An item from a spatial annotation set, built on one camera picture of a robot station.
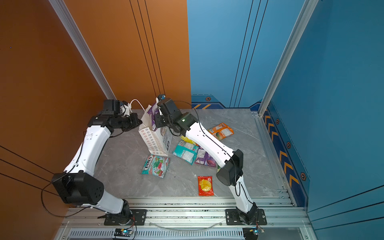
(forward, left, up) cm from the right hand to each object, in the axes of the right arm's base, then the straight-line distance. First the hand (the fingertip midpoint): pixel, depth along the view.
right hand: (156, 116), depth 75 cm
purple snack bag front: (+4, +2, 0) cm, 5 cm away
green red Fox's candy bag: (-13, +4, -28) cm, 31 cm away
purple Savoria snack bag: (-7, -24, -29) cm, 38 cm away
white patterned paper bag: (-5, +1, -15) cm, 16 cm away
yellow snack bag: (+7, -12, -29) cm, 32 cm away
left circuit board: (-45, +15, -33) cm, 58 cm away
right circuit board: (-45, -46, -34) cm, 73 cm away
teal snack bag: (-3, -14, -28) cm, 31 cm away
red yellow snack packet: (-24, -25, -31) cm, 47 cm away
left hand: (+3, +9, -5) cm, 11 cm away
